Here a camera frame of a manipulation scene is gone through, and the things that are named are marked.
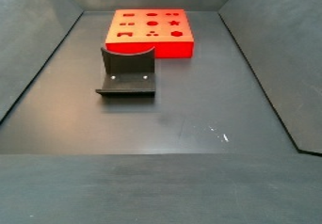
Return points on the red shape-sorter block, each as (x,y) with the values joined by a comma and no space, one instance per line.
(159,28)

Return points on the black curved holder bracket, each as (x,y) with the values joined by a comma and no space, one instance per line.
(129,73)

